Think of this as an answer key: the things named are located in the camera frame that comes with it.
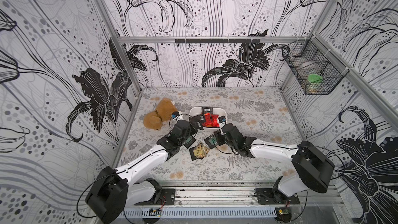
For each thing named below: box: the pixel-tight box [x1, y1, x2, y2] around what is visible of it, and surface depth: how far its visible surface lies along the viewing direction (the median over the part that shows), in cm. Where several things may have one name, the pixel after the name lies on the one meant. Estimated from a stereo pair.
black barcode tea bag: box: [201, 106, 213, 116], surface depth 103 cm
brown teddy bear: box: [143, 98, 178, 131], surface depth 95 cm
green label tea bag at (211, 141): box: [203, 134, 218, 149], surface depth 95 cm
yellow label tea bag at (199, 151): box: [188, 141, 211, 161], surface depth 90 cm
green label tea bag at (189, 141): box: [183, 135, 197, 149], surface depth 94 cm
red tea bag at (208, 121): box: [202, 112, 213, 128], surface depth 97 cm
